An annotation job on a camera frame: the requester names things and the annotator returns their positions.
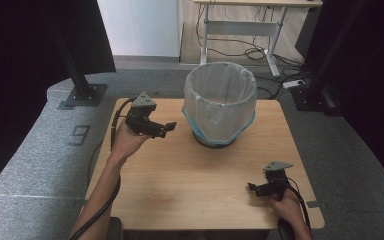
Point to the blue bin with plastic bag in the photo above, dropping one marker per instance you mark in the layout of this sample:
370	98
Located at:
220	100

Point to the grey tape piece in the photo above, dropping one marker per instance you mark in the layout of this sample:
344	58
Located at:
313	204

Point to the person's right hand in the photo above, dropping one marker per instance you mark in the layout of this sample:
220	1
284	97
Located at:
288	208

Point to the person's left hand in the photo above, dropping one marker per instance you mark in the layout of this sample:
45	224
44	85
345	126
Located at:
126	141

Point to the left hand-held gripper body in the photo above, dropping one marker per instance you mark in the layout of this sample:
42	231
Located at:
141	118

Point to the black curtain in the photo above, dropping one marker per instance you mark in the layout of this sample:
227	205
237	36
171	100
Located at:
373	83
16	66

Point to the white power strip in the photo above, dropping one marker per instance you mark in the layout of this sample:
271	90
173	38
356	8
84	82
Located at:
294	83

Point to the white metal desk frame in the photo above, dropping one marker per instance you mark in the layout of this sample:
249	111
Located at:
240	28

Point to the black metal stand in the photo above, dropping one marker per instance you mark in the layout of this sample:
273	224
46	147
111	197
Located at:
81	85
316	93

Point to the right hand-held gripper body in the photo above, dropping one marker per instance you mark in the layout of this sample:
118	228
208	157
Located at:
275	181

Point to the white panel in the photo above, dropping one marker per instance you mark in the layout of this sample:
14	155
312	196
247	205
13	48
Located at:
140	26

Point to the dark round trash bin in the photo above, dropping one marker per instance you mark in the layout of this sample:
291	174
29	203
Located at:
215	142

